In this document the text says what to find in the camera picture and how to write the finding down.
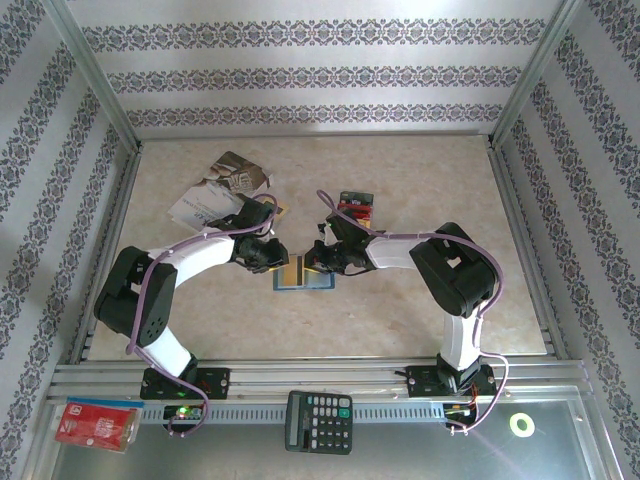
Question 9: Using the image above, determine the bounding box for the blue card holder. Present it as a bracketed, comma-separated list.
[272, 253, 337, 293]

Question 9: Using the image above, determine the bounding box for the red VIP card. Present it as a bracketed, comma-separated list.
[338, 201, 375, 222]

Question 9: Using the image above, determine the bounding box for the small gold silver calculator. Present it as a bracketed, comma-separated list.
[259, 195, 292, 224]

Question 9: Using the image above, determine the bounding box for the photo cover book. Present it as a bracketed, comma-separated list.
[167, 150, 276, 234]

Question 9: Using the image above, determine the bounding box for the black desk calculator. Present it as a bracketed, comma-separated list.
[284, 389, 354, 456]

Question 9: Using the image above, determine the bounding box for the controller board with LED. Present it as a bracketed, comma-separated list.
[442, 399, 479, 426]
[162, 403, 206, 426]

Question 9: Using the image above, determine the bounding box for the grey metal sheet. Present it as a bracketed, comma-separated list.
[19, 399, 621, 480]

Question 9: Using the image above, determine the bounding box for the green tape roll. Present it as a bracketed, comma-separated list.
[508, 412, 536, 439]

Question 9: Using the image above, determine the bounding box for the red packet in clear pouch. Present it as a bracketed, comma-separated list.
[52, 396, 146, 456]

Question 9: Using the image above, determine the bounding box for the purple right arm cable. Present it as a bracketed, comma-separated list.
[316, 188, 511, 436]

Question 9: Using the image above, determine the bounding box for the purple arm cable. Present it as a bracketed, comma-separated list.
[316, 188, 511, 436]
[125, 193, 279, 439]

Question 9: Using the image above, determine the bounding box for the aluminium back rail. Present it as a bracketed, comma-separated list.
[134, 130, 494, 142]

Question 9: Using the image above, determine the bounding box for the aluminium mounting rail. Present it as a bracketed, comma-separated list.
[47, 355, 594, 401]

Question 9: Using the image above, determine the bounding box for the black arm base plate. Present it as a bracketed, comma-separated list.
[139, 367, 231, 401]
[405, 364, 499, 400]

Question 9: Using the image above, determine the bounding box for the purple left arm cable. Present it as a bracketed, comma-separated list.
[125, 193, 279, 439]

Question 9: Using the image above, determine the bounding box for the aluminium side rail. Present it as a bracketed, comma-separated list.
[67, 144, 144, 366]
[487, 142, 569, 361]

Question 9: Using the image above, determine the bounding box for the grey slotted cable duct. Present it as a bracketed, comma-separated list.
[139, 402, 449, 426]

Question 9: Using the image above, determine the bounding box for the aluminium frame post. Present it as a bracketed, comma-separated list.
[487, 0, 589, 149]
[39, 0, 144, 154]

